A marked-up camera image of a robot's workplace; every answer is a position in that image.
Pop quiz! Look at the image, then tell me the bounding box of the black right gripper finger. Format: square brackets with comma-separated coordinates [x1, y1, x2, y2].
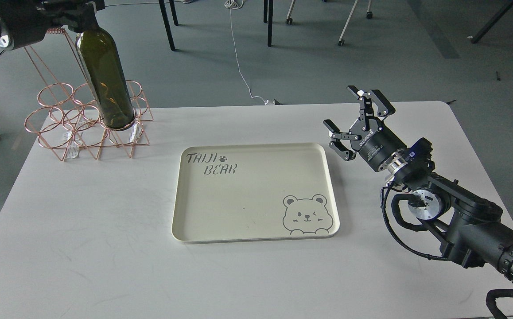
[323, 119, 362, 161]
[347, 85, 396, 129]

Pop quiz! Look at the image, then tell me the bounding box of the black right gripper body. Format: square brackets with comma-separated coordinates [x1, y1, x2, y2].
[350, 124, 407, 172]

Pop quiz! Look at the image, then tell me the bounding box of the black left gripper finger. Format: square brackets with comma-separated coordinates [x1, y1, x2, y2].
[53, 0, 106, 34]

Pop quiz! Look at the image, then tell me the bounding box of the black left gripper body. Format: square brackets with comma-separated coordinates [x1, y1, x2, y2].
[0, 0, 69, 47]

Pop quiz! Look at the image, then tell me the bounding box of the dark green wine bottle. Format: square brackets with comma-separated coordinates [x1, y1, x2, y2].
[76, 23, 135, 130]

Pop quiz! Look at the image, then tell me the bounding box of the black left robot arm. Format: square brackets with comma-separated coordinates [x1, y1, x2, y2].
[0, 0, 105, 50]

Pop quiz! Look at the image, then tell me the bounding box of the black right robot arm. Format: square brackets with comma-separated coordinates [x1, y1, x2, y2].
[324, 86, 513, 319]

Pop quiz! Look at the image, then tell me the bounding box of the black table leg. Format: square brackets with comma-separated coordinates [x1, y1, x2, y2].
[158, 0, 179, 52]
[263, 0, 273, 48]

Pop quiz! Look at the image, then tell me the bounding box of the white chair base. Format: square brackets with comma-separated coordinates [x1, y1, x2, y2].
[284, 0, 374, 48]

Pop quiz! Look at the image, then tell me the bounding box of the cream bear tray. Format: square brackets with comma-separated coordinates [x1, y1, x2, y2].
[171, 143, 340, 244]

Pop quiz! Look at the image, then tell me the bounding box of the dark table leg far right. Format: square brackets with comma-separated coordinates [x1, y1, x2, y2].
[470, 0, 513, 44]

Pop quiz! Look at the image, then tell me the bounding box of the black table leg right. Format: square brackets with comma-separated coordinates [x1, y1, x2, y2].
[263, 0, 273, 48]

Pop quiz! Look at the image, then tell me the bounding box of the copper wire bottle rack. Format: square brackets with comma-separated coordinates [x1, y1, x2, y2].
[24, 45, 154, 161]

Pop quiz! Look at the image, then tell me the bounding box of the white floor cable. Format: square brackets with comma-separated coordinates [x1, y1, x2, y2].
[225, 0, 276, 106]

